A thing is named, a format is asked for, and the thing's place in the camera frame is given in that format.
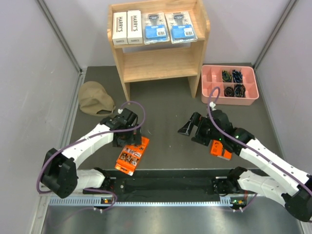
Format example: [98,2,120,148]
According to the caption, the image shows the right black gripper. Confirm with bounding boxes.
[178,112,222,146]

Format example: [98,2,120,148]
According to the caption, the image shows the orange razor blade cartridge box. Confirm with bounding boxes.
[115,137,150,176]

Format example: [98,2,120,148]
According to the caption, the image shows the orange Gillette razor box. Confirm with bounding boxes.
[210,140,232,160]

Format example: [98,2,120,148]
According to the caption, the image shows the blue razor blister pack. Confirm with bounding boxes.
[142,12,170,45]
[165,11,198,44]

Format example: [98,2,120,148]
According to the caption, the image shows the white Harry's box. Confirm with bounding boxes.
[112,12,128,46]
[127,10,143,44]

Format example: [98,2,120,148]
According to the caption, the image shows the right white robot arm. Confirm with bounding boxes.
[178,110,312,222]

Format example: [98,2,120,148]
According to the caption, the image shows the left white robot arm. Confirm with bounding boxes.
[39,108,141,198]

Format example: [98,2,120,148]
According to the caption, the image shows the wooden two-tier shelf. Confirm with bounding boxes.
[107,0,210,100]

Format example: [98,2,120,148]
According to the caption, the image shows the beige cap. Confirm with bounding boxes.
[78,81,116,117]

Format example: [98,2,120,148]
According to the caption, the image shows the pink compartment organizer tray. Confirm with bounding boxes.
[201,65,259,106]

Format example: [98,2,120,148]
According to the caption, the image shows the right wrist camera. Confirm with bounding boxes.
[207,101,216,112]

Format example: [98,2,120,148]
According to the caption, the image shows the multicolour hair ties front-right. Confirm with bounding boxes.
[234,84,246,98]

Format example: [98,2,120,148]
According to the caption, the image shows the green black hair ties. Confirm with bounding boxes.
[221,69,233,83]

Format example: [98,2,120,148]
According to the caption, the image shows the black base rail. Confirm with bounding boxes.
[80,168,244,203]

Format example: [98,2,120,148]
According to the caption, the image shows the blue hair ties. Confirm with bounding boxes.
[231,69,243,83]

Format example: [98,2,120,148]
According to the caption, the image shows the grey slotted cable duct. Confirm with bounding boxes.
[49,196,246,207]

